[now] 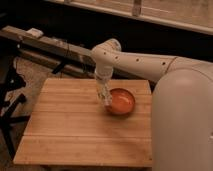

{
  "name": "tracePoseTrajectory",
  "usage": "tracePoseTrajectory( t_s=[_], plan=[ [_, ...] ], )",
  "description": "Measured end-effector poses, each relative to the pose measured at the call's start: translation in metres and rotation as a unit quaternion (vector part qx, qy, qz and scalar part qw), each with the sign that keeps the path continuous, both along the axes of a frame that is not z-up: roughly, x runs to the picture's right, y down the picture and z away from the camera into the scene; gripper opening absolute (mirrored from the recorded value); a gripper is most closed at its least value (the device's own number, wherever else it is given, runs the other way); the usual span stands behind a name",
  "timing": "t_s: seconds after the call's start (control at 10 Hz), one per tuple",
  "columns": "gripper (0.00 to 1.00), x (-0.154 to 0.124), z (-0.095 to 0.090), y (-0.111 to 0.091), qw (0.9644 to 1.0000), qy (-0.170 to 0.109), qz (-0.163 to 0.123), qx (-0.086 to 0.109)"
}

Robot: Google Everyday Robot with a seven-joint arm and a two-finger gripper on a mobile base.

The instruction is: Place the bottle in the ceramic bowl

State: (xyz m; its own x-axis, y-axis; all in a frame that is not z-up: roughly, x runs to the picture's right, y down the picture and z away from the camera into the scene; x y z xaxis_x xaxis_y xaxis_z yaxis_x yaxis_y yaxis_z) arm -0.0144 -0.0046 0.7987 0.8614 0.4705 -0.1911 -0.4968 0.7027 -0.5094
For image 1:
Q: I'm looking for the orange ceramic bowl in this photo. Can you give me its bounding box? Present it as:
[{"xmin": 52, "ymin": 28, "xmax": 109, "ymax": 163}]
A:
[{"xmin": 106, "ymin": 88, "xmax": 135, "ymax": 115}]

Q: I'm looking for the long wooden beam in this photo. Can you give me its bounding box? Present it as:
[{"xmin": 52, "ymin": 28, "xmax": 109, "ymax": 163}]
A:
[{"xmin": 0, "ymin": 26, "xmax": 95, "ymax": 77}]

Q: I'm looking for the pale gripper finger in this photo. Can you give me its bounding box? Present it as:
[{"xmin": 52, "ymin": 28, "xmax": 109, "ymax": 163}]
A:
[{"xmin": 98, "ymin": 87, "xmax": 112, "ymax": 106}]

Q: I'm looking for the wooden window ledge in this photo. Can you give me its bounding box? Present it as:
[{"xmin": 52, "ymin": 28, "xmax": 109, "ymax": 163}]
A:
[{"xmin": 46, "ymin": 0, "xmax": 213, "ymax": 36}]

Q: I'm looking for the white small block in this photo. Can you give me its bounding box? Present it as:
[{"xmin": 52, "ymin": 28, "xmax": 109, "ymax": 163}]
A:
[{"xmin": 27, "ymin": 28, "xmax": 43, "ymax": 38}]

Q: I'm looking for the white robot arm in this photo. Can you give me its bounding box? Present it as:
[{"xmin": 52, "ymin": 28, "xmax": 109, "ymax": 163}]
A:
[{"xmin": 91, "ymin": 39, "xmax": 213, "ymax": 171}]

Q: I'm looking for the black metal stand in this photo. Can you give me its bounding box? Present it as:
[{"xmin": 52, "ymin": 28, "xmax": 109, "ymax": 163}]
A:
[{"xmin": 0, "ymin": 46, "xmax": 32, "ymax": 160}]

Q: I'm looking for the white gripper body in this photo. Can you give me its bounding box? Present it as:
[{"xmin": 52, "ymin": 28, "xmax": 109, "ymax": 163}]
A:
[{"xmin": 95, "ymin": 69, "xmax": 111, "ymax": 97}]

